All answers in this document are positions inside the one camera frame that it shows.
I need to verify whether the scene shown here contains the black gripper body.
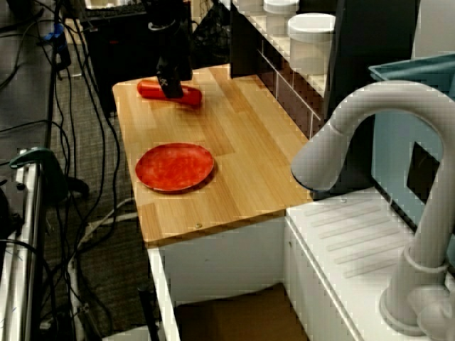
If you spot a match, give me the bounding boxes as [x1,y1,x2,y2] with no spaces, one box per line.
[156,53,194,83]

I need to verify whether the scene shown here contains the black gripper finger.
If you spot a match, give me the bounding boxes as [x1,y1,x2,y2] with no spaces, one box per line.
[178,60,194,82]
[156,70,185,99]

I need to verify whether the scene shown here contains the red toy sausage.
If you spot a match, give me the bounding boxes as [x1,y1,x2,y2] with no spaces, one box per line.
[137,80,203,108]

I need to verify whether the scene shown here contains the red round plate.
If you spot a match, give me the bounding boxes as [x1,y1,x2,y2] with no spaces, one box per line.
[134,142,215,193]

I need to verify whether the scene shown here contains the small white lidded container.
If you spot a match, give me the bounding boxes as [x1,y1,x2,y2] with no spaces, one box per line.
[262,0,301,36]

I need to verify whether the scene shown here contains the blue tape piece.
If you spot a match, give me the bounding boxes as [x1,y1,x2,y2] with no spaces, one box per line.
[43,22,68,51]

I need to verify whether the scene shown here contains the large white lidded container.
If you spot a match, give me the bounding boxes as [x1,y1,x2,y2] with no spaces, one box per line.
[287,13,337,76]

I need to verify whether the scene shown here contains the green clamp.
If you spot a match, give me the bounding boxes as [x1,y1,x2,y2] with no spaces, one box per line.
[9,146,90,200]

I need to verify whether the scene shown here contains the dark upright panel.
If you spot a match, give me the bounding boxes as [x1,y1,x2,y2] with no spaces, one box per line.
[322,0,421,125]

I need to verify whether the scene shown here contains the white toy sink cabinet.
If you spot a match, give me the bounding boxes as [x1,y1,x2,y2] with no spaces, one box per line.
[147,188,455,341]

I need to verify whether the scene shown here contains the grey toy faucet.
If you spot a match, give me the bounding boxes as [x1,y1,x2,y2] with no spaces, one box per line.
[290,80,455,338]

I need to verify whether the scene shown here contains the teal plastic bin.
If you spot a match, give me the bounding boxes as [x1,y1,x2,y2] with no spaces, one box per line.
[368,53,455,221]

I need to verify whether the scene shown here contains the black cable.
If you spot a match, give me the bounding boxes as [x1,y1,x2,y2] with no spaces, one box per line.
[0,119,77,271]
[65,21,124,228]

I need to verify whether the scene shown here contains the metal frame rail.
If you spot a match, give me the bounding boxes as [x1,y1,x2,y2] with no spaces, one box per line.
[0,151,48,341]

